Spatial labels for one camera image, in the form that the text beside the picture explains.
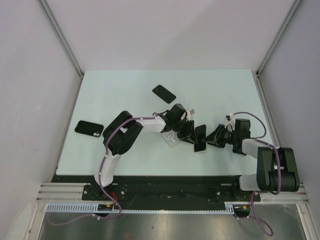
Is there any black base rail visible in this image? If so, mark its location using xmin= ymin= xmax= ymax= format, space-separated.
xmin=51 ymin=175 xmax=261 ymax=210

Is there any beige phone case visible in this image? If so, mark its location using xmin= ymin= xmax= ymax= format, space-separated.
xmin=192 ymin=124 xmax=209 ymax=153

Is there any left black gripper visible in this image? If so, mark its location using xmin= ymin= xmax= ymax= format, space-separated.
xmin=172 ymin=119 xmax=198 ymax=145

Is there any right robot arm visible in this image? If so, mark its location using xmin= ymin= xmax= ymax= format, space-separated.
xmin=202 ymin=118 xmax=301 ymax=201

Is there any white slotted cable duct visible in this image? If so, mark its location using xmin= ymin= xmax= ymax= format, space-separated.
xmin=46 ymin=202 xmax=251 ymax=215

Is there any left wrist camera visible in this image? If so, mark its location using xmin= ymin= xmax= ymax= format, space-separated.
xmin=185 ymin=109 xmax=195 ymax=120

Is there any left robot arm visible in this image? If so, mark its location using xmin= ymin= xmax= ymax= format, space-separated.
xmin=93 ymin=103 xmax=198 ymax=200

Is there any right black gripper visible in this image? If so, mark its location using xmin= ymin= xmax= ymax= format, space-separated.
xmin=201 ymin=124 xmax=238 ymax=148

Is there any black phone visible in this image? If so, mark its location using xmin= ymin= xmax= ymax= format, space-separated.
xmin=193 ymin=124 xmax=207 ymax=152
xmin=152 ymin=84 xmax=177 ymax=104

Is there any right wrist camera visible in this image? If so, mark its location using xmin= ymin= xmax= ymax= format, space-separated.
xmin=225 ymin=113 xmax=235 ymax=130

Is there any black silicone phone case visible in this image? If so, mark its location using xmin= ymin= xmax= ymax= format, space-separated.
xmin=74 ymin=120 xmax=104 ymax=138

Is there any black phone on table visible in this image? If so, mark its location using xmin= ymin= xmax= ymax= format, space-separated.
xmin=152 ymin=84 xmax=177 ymax=104

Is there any clear magsafe phone case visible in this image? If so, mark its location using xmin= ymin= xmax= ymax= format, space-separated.
xmin=162 ymin=130 xmax=182 ymax=149

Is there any teal phone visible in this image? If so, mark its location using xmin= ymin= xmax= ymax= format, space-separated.
xmin=232 ymin=145 xmax=247 ymax=156

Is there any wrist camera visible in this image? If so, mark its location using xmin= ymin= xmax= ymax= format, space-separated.
xmin=225 ymin=113 xmax=235 ymax=130
xmin=185 ymin=109 xmax=195 ymax=120

